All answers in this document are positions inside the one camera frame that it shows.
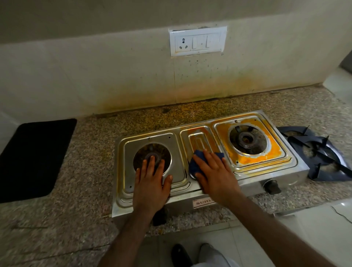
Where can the person's left middle finger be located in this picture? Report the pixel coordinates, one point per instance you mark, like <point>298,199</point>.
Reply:
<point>151,169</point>

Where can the person's left thumb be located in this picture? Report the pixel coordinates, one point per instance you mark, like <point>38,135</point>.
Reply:
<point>168,184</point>

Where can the stainless steel two-burner gas stove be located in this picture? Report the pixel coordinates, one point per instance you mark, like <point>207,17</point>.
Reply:
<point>247,172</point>

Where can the round gas burner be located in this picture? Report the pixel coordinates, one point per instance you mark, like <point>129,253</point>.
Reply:
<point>247,139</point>
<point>143,155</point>

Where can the person's right thumb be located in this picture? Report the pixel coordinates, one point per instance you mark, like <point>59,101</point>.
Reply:
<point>200,181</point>

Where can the person's right forearm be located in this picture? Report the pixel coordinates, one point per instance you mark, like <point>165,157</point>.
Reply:
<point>269,233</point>

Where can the white wall socket switch plate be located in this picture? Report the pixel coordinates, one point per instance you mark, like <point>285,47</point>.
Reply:
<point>198,41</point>

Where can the black rectangular mat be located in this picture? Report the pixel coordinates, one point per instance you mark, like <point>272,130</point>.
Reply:
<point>33,161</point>

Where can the blue cleaning cloth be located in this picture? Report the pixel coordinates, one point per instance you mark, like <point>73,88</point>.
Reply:
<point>194,167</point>

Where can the person's grey trouser leg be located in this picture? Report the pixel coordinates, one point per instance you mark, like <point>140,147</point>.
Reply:
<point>214,257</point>

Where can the person's left forearm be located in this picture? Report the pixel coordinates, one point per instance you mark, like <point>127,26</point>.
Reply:
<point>129,239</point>

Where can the person's right hand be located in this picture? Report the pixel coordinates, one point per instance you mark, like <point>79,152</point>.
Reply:
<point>220,181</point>

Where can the person's right little finger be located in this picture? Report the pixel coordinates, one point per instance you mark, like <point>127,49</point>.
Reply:
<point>227,165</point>

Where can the person's left little finger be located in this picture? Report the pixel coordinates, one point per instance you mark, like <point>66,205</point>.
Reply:
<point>137,178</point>

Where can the black shoe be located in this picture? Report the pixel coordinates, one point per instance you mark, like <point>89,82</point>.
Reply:
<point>180,255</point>

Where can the person's right middle finger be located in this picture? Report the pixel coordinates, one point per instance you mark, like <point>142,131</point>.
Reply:
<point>210,159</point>

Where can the person's left hand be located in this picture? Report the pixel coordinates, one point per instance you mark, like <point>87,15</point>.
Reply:
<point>150,192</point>

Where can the dark metal pan support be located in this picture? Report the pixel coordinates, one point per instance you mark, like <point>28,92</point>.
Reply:
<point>327,162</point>
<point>298,133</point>

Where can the black stove knob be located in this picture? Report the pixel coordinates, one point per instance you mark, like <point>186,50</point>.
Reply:
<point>159,216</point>
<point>272,187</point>

